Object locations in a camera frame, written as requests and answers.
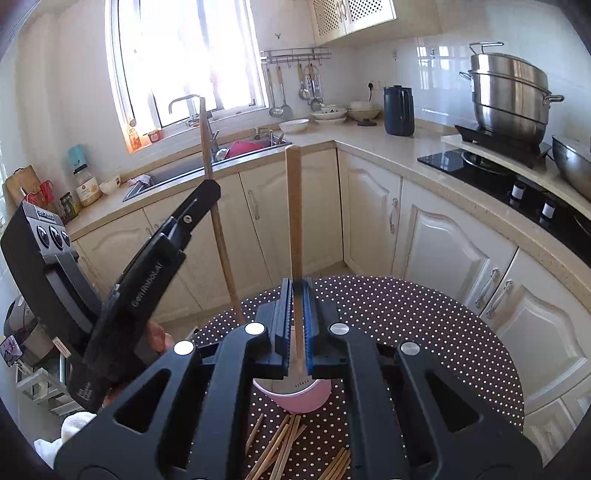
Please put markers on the black glass cooktop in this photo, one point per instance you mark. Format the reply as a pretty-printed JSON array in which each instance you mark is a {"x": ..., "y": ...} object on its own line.
[{"x": 485, "y": 184}]

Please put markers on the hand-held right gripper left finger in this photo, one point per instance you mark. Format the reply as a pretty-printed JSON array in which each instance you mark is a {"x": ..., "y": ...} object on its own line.
[{"x": 285, "y": 323}]

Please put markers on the white storage rack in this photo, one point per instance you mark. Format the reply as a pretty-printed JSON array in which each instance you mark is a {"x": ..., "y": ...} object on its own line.
[{"x": 41, "y": 383}]

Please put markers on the pink basin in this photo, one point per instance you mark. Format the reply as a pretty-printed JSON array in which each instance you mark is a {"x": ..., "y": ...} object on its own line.
[{"x": 242, "y": 148}]

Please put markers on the small red jar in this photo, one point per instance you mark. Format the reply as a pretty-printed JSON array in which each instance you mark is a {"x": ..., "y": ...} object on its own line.
[{"x": 153, "y": 135}]

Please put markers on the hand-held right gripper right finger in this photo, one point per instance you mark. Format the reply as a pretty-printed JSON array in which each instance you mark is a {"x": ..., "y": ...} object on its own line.
[{"x": 310, "y": 323}]

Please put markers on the stack of plates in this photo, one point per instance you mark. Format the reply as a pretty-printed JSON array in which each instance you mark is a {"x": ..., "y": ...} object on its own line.
[{"x": 328, "y": 114}]

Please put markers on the black induction cooker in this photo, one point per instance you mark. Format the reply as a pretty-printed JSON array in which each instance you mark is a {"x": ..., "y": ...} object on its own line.
[{"x": 501, "y": 143}]

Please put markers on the grey rice cooker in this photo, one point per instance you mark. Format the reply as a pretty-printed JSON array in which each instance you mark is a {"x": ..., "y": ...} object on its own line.
[{"x": 23, "y": 327}]

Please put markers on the orange bottle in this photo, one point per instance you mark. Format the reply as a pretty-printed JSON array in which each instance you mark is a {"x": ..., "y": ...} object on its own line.
[{"x": 134, "y": 136}]

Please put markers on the wooden cutting board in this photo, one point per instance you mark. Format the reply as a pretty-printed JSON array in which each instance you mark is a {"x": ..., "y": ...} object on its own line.
[{"x": 21, "y": 182}]

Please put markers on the long wooden chopstick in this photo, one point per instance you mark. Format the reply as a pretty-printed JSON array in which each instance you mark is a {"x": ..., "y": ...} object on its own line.
[
  {"x": 227, "y": 254},
  {"x": 294, "y": 221}
]

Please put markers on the wall socket with plug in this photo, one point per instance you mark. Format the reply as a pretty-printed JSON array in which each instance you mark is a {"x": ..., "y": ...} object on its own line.
[{"x": 371, "y": 85}]

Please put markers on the small white bowl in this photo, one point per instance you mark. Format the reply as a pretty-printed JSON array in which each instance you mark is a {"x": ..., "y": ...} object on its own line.
[{"x": 110, "y": 184}]

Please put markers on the steel wok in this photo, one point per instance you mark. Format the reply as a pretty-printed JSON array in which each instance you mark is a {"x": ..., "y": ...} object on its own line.
[{"x": 572, "y": 164}]

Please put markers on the steel steamer pot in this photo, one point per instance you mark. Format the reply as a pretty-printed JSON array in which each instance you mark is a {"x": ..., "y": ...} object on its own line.
[{"x": 508, "y": 92}]

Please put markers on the round polka-dot table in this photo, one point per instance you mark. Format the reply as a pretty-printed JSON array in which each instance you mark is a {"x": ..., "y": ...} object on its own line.
[{"x": 415, "y": 323}]

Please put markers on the beige stone countertop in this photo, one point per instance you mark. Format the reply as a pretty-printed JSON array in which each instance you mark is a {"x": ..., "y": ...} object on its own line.
[{"x": 397, "y": 147}]

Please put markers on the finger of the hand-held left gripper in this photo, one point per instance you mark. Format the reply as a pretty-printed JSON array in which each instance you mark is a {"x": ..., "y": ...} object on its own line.
[{"x": 203, "y": 198}]

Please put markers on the cream base cabinets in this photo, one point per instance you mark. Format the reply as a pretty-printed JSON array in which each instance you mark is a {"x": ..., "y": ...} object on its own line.
[{"x": 369, "y": 207}]

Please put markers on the small cloth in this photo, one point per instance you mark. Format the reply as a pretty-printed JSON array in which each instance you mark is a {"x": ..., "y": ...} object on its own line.
[{"x": 141, "y": 181}]

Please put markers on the metal faucet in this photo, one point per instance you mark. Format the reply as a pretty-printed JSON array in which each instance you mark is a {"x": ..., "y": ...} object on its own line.
[{"x": 184, "y": 104}]

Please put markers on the steel sink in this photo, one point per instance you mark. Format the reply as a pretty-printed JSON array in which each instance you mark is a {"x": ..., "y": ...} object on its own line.
[{"x": 184, "y": 173}]

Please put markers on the white cloth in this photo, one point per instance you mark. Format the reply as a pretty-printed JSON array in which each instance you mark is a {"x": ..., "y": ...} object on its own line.
[{"x": 78, "y": 429}]

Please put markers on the light wooden board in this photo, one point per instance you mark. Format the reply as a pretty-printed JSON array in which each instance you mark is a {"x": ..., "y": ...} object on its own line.
[{"x": 455, "y": 141}]

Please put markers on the slotted metal spoon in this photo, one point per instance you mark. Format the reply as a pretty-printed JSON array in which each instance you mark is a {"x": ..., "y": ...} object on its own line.
[{"x": 316, "y": 94}]

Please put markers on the kitchen window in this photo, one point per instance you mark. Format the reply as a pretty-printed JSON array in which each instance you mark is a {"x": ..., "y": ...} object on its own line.
[{"x": 184, "y": 60}]

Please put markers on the metal utensil rack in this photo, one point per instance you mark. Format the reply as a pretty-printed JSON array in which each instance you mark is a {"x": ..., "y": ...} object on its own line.
[{"x": 295, "y": 54}]

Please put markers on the metal skimmer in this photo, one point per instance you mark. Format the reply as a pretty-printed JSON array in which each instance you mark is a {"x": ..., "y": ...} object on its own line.
[{"x": 304, "y": 87}]

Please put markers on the stacked white bowls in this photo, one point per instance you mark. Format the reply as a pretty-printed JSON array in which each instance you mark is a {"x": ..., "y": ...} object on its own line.
[{"x": 364, "y": 111}]

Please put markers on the pink cup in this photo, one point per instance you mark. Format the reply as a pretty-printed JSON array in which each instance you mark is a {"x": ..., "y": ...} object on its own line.
[{"x": 300, "y": 399}]

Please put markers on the red kitchen tool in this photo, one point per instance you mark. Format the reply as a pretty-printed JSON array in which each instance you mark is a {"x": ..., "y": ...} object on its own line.
[{"x": 46, "y": 191}]

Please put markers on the person's left hand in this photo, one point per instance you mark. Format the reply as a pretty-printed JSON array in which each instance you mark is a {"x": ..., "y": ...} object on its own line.
[{"x": 157, "y": 339}]

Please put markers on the pile of wooden chopsticks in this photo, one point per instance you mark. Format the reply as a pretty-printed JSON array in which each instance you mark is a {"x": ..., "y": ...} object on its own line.
[{"x": 284, "y": 443}]

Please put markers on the small lattice wall cabinet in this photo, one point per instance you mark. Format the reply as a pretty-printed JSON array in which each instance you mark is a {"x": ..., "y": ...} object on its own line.
[{"x": 351, "y": 14}]

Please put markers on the glass jar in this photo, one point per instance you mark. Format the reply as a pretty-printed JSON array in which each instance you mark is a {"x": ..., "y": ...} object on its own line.
[{"x": 87, "y": 187}]

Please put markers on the metal ladle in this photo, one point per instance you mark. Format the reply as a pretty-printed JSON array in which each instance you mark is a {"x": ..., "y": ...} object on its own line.
[{"x": 272, "y": 99}]

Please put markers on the dark jar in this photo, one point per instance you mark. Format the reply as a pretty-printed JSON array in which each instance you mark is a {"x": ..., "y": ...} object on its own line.
[{"x": 68, "y": 205}]

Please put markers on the black kettle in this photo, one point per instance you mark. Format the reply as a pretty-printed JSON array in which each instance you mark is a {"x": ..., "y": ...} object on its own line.
[{"x": 398, "y": 110}]

